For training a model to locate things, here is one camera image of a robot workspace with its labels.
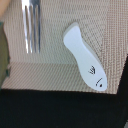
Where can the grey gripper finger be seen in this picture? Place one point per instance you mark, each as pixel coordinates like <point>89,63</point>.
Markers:
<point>4,55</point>

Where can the woven beige placemat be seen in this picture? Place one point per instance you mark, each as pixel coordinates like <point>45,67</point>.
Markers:
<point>104,26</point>

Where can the fork with wooden handle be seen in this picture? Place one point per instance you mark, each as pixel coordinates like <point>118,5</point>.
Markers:
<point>32,24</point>

